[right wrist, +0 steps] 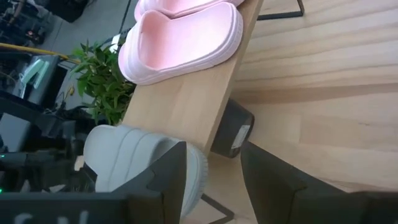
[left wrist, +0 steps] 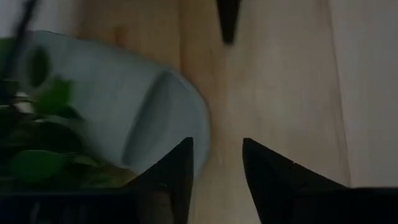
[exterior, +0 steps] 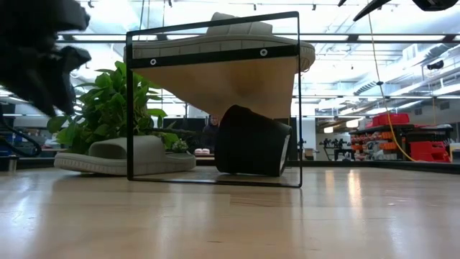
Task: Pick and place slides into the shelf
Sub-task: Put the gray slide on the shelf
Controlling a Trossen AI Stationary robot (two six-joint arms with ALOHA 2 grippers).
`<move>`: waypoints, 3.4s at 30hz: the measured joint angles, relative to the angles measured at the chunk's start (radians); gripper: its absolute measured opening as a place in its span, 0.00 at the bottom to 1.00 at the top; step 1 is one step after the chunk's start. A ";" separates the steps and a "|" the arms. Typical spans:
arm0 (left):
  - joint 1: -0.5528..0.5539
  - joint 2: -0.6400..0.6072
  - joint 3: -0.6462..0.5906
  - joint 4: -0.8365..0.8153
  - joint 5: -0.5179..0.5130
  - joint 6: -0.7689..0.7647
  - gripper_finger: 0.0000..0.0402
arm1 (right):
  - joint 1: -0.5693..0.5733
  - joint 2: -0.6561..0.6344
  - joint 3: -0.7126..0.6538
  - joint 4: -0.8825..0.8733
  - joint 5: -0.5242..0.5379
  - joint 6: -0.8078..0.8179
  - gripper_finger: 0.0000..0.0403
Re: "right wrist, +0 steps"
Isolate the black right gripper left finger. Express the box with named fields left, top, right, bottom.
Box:
left=113, top=141, right=188, bottom=224

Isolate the black plant pot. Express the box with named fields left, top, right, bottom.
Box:
left=210, top=98, right=255, bottom=159

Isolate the yellow cable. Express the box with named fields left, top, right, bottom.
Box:
left=0, top=42, right=79, bottom=65

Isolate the grey slide sandal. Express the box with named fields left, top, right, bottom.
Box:
left=82, top=124, right=208, bottom=219

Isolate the black desk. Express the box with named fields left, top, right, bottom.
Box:
left=0, top=51, right=70, bottom=113

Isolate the green leafy plant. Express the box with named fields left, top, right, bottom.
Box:
left=69, top=40, right=137, bottom=126

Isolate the mint green object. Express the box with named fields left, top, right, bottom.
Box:
left=19, top=58, right=50, bottom=90

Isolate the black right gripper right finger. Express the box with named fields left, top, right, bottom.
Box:
left=240, top=141, right=398, bottom=224

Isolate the pink slide sandal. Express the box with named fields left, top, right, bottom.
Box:
left=134, top=0, right=246, bottom=20
left=118, top=1, right=244, bottom=86

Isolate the black frame wooden shelf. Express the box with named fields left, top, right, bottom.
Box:
left=120, top=0, right=305, bottom=224

